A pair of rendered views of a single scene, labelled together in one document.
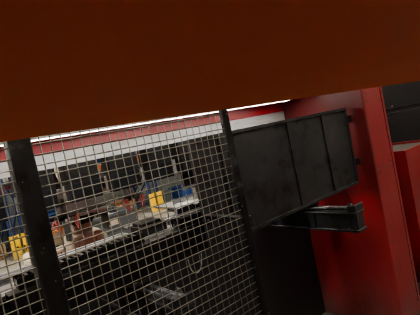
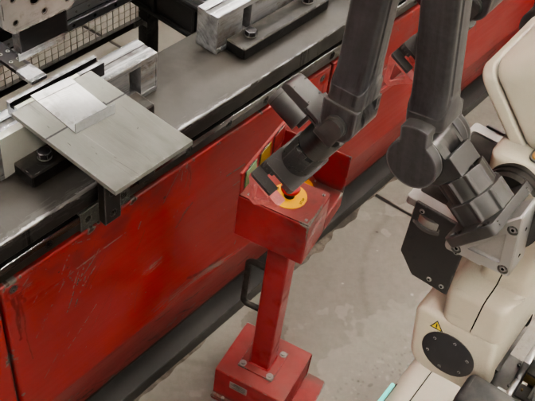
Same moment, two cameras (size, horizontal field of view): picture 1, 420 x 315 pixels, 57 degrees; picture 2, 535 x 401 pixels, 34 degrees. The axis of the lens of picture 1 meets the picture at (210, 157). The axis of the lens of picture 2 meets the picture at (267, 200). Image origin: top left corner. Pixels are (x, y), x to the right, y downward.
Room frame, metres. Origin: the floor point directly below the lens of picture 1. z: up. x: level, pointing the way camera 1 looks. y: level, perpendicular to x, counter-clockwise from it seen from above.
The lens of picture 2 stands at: (3.34, 0.21, 2.01)
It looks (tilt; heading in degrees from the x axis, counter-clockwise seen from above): 46 degrees down; 164
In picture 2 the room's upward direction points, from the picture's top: 8 degrees clockwise
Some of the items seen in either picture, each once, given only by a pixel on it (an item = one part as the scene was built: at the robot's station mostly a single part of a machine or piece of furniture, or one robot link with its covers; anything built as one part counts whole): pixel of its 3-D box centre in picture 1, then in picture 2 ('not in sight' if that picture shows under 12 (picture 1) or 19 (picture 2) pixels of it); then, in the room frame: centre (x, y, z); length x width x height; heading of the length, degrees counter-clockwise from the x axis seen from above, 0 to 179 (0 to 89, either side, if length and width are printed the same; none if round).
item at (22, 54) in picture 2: (188, 180); (40, 27); (2.08, 0.14, 1.13); 0.10 x 0.02 x 0.10; 129
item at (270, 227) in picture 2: not in sight; (293, 190); (2.14, 0.62, 0.75); 0.20 x 0.16 x 0.18; 142
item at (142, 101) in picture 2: not in sight; (87, 137); (2.10, 0.21, 0.89); 0.30 x 0.05 x 0.03; 129
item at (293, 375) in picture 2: not in sight; (271, 377); (2.16, 0.64, 0.06); 0.25 x 0.20 x 0.12; 52
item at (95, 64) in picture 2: (190, 206); (57, 87); (2.07, 0.16, 0.98); 0.20 x 0.03 x 0.03; 129
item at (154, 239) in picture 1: (155, 254); not in sight; (1.44, 0.28, 0.94); 1.02 x 0.06 x 0.12; 129
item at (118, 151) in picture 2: (178, 203); (102, 129); (2.20, 0.23, 1.00); 0.26 x 0.18 x 0.01; 39
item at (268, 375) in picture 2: not in sight; (263, 359); (2.14, 0.62, 0.13); 0.10 x 0.10 x 0.01; 52
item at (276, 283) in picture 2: not in sight; (274, 296); (2.14, 0.62, 0.39); 0.05 x 0.05 x 0.54; 52
